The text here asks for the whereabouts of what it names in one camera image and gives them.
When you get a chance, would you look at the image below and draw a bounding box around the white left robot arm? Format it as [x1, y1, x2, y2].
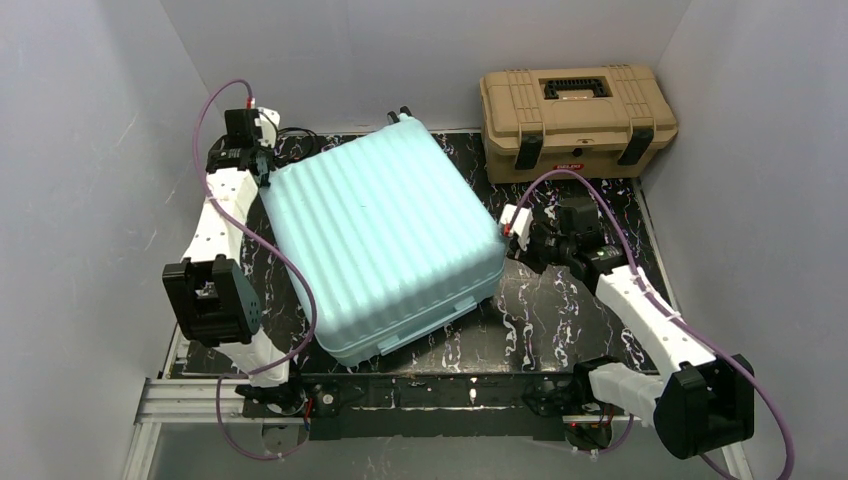
[162, 107, 289, 388]

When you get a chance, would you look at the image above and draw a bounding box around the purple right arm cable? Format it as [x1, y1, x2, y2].
[503, 168, 796, 480]

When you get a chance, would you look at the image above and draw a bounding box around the black coiled cable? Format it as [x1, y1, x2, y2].
[274, 127, 323, 167]

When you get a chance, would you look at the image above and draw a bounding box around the light blue suitcase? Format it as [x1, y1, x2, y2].
[260, 113, 505, 367]

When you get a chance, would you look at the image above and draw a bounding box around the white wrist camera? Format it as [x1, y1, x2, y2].
[247, 97, 280, 148]
[498, 204, 533, 251]

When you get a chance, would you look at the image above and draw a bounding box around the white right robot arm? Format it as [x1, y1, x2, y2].
[498, 198, 755, 459]

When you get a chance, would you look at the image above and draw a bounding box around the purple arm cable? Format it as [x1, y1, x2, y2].
[192, 79, 319, 462]
[503, 168, 796, 480]

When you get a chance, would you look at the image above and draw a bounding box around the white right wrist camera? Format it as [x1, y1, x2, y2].
[498, 204, 533, 251]

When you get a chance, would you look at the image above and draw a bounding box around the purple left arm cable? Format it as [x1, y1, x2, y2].
[192, 79, 319, 462]

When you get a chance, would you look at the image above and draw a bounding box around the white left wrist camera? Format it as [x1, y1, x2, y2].
[247, 97, 280, 148]

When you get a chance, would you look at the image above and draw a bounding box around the tan plastic toolbox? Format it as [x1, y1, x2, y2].
[479, 64, 678, 184]

